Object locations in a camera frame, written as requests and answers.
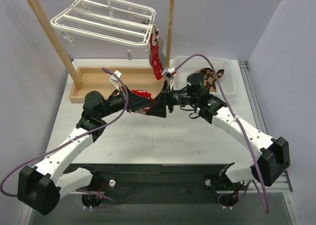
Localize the white plastic basket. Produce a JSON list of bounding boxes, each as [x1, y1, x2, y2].
[[173, 56, 237, 99]]

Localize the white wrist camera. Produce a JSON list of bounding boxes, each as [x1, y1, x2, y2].
[[110, 70, 122, 85], [162, 67, 176, 88]]

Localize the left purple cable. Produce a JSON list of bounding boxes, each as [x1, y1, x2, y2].
[[0, 67, 129, 206]]

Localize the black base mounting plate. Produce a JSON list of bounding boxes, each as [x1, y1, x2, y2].
[[65, 164, 247, 206]]

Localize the brown argyle sock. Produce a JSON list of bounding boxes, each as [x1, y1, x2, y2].
[[196, 68, 224, 92]]

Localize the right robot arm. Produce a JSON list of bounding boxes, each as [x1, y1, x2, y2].
[[146, 73, 290, 189]]

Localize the wooden hanger rack stand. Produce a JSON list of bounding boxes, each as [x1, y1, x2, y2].
[[27, 0, 175, 103]]

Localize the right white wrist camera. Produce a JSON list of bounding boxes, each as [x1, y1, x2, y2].
[[162, 67, 176, 88]]

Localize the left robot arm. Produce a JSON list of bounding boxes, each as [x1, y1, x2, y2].
[[17, 87, 155, 215]]

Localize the red patterned sock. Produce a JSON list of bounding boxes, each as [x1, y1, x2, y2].
[[149, 28, 163, 80], [132, 90, 156, 115]]

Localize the white plastic clip hanger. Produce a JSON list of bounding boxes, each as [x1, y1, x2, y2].
[[50, 0, 156, 59]]

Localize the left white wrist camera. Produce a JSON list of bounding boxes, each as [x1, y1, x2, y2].
[[110, 70, 122, 85]]

